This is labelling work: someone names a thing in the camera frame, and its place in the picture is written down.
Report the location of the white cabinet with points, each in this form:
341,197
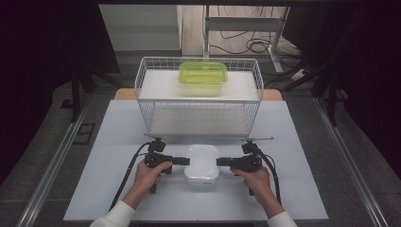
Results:
142,28

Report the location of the wooden table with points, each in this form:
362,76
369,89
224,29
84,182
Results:
124,94

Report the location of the person's left hand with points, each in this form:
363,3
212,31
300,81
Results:
148,178

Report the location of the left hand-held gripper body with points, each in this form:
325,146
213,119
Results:
156,157

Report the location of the small black floor plate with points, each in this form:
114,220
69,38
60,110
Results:
66,104

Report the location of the black metal stand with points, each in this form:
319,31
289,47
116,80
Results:
75,91
331,101

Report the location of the clear plastic container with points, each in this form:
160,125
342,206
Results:
201,165

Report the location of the green plastic container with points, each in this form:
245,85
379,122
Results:
202,74

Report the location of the aluminium rail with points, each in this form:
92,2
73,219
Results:
350,164
53,160

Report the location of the black floor bracket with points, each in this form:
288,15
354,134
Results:
84,134

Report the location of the white metal desk frame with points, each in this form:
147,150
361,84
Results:
242,24

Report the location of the white power strip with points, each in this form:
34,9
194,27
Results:
298,75

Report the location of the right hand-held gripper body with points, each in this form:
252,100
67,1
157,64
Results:
249,162

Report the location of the person's right hand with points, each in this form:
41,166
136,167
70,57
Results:
257,183

